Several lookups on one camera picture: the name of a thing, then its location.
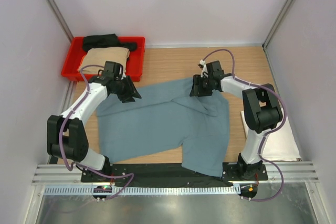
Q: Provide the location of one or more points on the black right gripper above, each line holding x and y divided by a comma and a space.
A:
197, 81

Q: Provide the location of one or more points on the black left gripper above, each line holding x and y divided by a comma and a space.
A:
131, 92

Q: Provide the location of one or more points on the blue t-shirt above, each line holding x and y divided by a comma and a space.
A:
164, 118

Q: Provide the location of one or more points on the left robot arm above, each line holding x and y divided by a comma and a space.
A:
66, 134

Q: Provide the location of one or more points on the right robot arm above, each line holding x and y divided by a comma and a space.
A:
262, 111

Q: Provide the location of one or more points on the red plastic bin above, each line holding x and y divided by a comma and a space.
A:
75, 55

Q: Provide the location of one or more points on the beige folded t-shirt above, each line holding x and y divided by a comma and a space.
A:
98, 56

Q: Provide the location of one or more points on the black t-shirt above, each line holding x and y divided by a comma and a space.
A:
106, 41

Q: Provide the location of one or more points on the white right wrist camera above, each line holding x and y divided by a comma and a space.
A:
202, 66

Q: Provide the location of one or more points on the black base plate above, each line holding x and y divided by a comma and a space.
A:
175, 175

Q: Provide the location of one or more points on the slotted cable duct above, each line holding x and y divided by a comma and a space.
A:
104, 190

